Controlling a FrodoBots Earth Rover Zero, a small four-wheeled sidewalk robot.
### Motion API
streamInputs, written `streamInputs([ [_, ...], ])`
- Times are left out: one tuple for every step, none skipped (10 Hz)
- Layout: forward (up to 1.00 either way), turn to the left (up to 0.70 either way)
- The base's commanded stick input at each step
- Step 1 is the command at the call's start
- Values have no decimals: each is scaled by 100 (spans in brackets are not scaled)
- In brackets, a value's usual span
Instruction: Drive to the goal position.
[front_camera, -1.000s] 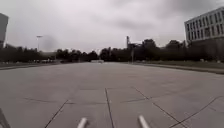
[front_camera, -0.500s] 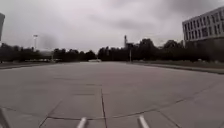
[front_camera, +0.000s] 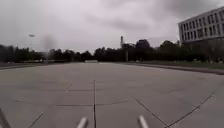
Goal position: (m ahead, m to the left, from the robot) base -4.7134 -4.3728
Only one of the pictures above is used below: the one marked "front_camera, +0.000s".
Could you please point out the tall slim tower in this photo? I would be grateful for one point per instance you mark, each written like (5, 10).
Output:
(121, 41)

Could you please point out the grey paved plaza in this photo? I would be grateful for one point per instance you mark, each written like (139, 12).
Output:
(110, 83)

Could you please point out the robot's own part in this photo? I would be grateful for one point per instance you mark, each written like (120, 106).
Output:
(143, 122)
(82, 122)

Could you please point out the row of dark trees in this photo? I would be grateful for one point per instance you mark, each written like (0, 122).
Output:
(100, 53)

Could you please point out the grass strip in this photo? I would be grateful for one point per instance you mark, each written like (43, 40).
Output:
(186, 64)

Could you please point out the large grey office building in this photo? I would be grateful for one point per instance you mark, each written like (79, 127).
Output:
(203, 26)

